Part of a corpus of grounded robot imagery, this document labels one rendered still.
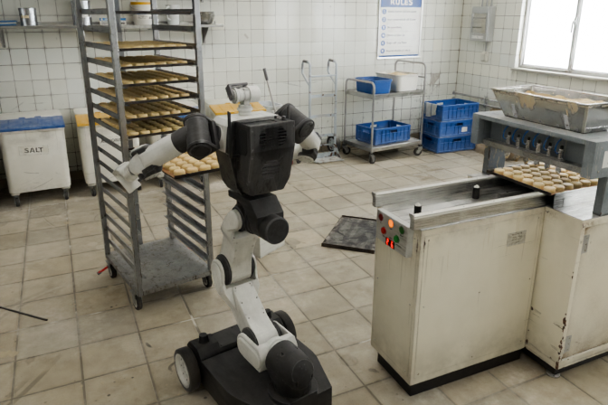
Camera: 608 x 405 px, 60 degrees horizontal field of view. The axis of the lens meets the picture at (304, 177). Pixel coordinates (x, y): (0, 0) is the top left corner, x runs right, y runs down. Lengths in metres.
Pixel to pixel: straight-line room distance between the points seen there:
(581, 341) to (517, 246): 0.58
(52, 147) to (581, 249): 4.27
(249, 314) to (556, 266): 1.40
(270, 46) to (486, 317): 4.34
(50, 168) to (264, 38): 2.66
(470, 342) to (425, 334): 0.29
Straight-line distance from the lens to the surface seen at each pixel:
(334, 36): 6.52
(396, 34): 6.98
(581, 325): 2.84
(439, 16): 7.38
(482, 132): 2.90
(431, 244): 2.23
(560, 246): 2.62
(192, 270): 3.36
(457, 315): 2.50
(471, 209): 2.32
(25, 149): 5.21
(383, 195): 2.38
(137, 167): 2.16
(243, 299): 2.44
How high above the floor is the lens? 1.67
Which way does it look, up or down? 17 degrees down
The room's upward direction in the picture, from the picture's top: straight up
